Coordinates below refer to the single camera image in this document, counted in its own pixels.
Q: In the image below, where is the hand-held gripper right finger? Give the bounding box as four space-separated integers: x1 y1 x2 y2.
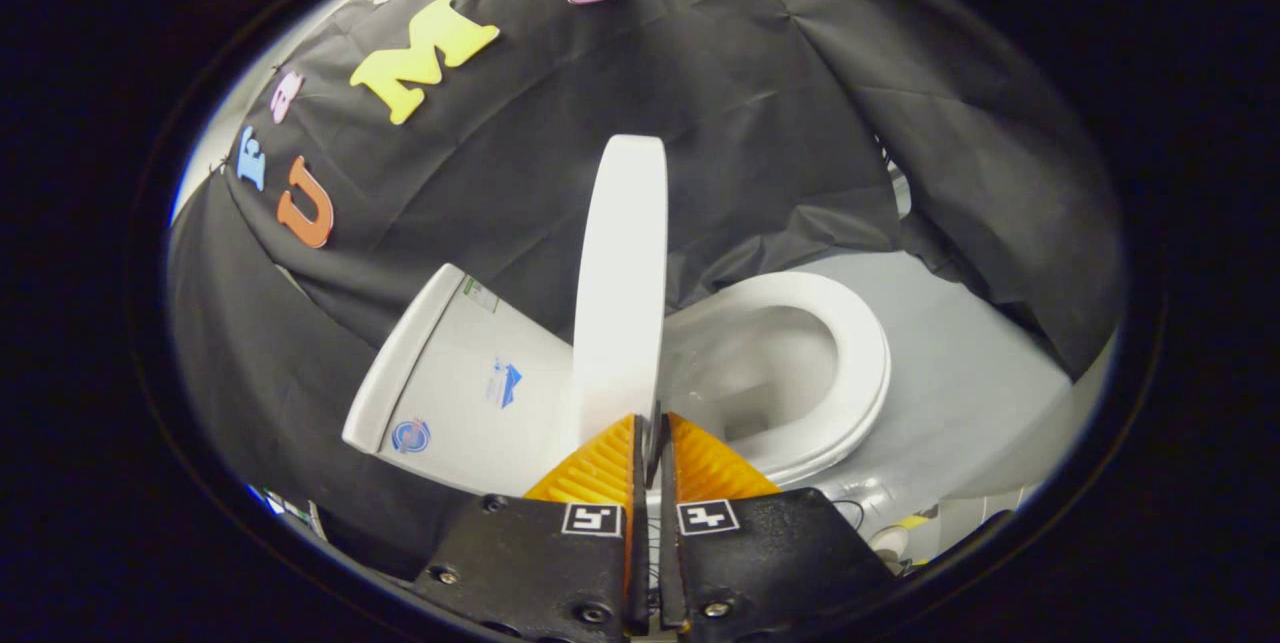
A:
658 411 898 643

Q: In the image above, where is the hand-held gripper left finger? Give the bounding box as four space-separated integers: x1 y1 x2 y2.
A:
413 412 649 643

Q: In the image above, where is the white toilet lid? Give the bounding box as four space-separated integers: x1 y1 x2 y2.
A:
571 134 669 446

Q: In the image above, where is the white toilet seat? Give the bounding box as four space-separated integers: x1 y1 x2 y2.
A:
663 270 893 486

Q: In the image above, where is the black backdrop cloth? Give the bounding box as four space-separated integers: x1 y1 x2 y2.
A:
165 0 1128 579

